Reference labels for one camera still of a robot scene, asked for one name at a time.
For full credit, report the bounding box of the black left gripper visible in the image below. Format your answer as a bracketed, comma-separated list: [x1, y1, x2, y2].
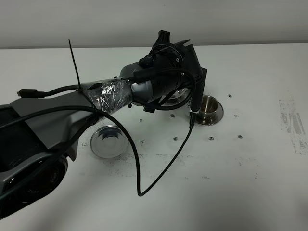
[139, 30, 200, 106]

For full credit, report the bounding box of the stainless steel teapot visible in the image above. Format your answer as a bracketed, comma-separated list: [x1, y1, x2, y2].
[163, 88, 191, 106]

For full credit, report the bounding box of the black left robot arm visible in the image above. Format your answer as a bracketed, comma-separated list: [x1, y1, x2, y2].
[0, 30, 207, 207]

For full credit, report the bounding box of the front stainless steel teacup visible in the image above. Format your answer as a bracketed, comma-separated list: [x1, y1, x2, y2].
[194, 95, 222, 123]

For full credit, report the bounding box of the front stainless steel saucer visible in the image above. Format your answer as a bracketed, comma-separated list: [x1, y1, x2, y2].
[187, 101, 224, 126]

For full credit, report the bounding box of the steel saucer under teapot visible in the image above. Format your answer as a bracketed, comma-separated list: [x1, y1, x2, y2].
[90, 125, 129, 159]

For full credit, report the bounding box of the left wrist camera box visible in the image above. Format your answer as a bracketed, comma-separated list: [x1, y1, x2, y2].
[185, 44, 207, 113]

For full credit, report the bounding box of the black cable tie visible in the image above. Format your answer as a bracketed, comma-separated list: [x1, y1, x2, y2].
[68, 39, 83, 93]

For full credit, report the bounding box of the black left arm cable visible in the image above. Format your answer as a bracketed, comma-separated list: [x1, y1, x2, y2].
[0, 43, 205, 197]

